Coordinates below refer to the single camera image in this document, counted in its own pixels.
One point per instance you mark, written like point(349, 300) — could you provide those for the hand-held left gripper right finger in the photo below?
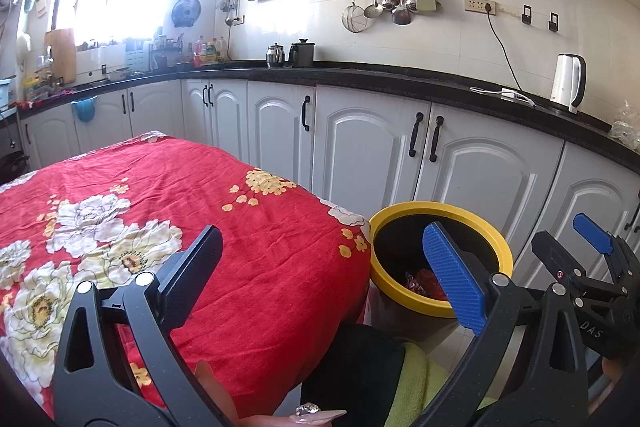
point(452, 277)

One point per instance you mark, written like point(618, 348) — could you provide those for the clear plastic bag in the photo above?
point(625, 124)

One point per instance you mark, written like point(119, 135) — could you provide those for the pale blue storage box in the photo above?
point(6, 93)

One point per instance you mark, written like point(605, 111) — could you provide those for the black countertop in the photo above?
point(450, 79)

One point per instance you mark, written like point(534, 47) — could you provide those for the red plastic bag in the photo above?
point(432, 283)

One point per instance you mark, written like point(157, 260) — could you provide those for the white lower cabinets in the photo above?
point(370, 142)

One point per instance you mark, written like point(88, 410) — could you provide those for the beige wall outlet strip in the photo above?
point(477, 5)

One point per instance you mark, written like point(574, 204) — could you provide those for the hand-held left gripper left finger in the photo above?
point(195, 274)

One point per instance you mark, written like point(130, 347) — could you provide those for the steel pot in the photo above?
point(275, 56)

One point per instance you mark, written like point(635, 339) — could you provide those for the round wall fan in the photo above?
point(186, 12)

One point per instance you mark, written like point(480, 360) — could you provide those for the wooden cutting board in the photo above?
point(61, 57)

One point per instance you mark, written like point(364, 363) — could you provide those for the black wall hook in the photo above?
point(553, 22)
point(526, 15)

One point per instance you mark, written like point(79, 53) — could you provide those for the hanging kitchen tools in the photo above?
point(230, 2)

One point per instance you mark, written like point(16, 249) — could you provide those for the person's left hand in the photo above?
point(265, 422)

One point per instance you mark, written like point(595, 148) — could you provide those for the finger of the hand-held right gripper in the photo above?
point(555, 257)
point(594, 233)

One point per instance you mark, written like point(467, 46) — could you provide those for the yellow rimmed trash bin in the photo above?
point(500, 247)

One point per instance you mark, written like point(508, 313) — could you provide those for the black pot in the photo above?
point(301, 54)

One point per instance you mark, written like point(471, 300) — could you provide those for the person's black clothing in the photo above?
point(350, 372)

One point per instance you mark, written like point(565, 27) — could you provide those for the row of condiment bottles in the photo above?
point(210, 50)

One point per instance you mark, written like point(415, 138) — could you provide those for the white electric kettle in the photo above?
point(565, 82)

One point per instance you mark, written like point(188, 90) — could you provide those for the red floral tablecloth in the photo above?
point(225, 232)

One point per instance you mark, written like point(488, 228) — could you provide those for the blue hanging bin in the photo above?
point(83, 112)

